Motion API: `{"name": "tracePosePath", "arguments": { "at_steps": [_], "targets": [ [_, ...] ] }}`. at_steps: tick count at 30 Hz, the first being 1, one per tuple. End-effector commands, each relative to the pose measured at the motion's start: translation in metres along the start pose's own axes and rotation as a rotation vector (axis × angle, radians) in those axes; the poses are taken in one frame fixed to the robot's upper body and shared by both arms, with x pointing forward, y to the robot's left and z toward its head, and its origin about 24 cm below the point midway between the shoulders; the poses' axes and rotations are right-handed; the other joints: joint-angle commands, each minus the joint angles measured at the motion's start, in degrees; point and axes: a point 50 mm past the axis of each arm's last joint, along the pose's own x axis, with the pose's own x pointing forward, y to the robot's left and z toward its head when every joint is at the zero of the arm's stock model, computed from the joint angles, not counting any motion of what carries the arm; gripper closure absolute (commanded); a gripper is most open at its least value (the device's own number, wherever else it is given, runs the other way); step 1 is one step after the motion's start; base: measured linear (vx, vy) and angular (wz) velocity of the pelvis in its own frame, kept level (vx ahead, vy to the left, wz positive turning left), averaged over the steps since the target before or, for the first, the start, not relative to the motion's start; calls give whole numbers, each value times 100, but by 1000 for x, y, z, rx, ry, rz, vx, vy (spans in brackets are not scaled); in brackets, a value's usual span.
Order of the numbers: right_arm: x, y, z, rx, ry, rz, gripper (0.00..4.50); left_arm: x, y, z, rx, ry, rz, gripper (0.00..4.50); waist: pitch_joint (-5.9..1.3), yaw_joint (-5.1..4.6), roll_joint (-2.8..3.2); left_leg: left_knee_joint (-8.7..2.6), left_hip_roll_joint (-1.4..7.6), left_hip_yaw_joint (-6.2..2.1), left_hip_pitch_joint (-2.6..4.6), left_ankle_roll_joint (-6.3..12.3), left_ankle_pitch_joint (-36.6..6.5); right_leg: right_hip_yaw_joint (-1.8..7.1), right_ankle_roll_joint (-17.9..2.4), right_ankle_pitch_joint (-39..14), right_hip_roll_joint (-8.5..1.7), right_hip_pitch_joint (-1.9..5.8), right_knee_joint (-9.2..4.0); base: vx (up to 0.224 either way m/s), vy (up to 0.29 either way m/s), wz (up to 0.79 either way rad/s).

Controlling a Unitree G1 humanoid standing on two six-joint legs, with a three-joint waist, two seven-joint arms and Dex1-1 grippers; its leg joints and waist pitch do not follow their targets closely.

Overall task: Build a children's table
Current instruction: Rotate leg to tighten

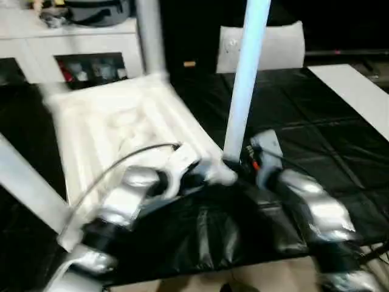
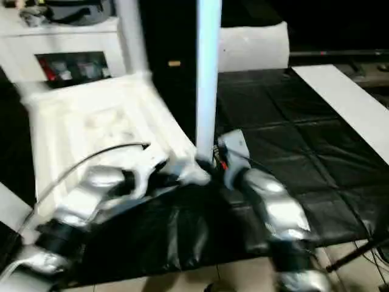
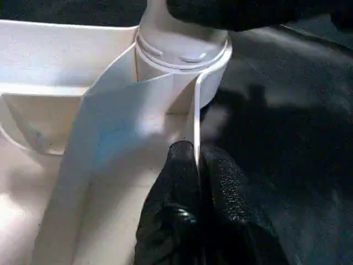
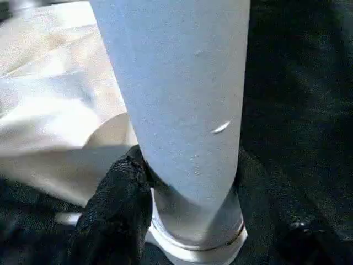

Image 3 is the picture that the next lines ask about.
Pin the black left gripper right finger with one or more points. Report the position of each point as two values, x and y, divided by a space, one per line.
237 221

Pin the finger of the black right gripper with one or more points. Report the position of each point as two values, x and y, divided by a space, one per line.
242 12

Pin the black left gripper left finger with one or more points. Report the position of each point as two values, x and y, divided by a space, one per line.
171 215

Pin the white plastic table leg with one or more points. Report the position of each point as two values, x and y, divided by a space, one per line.
176 44

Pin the white plastic table top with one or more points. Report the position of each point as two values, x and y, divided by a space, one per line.
99 110

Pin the black work mat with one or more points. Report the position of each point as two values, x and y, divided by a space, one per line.
287 138

